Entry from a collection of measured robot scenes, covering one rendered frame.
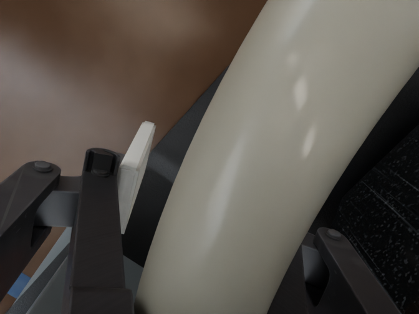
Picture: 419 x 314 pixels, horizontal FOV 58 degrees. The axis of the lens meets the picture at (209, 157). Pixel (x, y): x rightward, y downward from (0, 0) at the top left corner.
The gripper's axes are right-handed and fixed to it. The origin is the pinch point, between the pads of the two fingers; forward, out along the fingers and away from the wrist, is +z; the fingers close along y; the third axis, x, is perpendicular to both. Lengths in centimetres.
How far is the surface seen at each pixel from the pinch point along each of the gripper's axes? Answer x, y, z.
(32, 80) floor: -19, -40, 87
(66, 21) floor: -2, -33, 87
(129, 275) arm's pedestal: -64, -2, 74
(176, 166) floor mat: -31, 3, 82
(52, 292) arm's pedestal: -57, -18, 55
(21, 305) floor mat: -89, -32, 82
